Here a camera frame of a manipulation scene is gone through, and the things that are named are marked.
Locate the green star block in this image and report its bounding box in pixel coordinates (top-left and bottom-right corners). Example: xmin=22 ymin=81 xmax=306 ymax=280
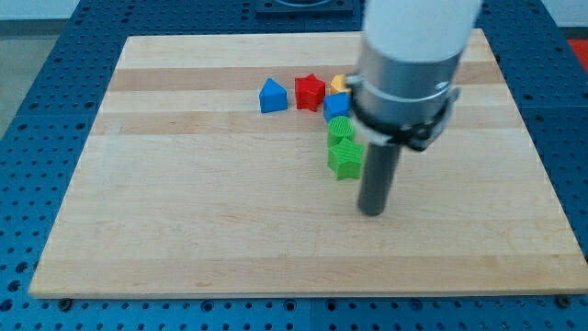
xmin=328 ymin=138 xmax=364 ymax=180

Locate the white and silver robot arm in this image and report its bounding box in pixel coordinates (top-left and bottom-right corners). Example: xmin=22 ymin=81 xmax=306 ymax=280
xmin=345 ymin=0 xmax=481 ymax=151

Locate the red star block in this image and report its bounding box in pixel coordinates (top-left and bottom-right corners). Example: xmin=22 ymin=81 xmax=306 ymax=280
xmin=295 ymin=74 xmax=326 ymax=112

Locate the green cylinder block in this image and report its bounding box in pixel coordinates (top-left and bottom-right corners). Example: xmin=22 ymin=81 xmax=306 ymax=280
xmin=327 ymin=116 xmax=355 ymax=147

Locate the blue triangular block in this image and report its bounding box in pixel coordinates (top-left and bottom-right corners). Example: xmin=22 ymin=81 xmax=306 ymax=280
xmin=259 ymin=78 xmax=288 ymax=113

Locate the blue cube block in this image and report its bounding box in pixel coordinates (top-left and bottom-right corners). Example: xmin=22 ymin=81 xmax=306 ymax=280
xmin=323 ymin=92 xmax=350 ymax=122

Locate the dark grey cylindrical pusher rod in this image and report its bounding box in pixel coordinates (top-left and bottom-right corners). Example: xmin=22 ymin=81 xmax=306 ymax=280
xmin=357 ymin=143 xmax=401 ymax=216

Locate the light wooden board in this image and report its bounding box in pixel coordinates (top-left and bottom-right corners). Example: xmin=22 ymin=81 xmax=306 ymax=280
xmin=28 ymin=30 xmax=587 ymax=299

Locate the yellow block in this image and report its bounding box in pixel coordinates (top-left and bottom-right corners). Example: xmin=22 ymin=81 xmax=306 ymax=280
xmin=329 ymin=74 xmax=352 ymax=95

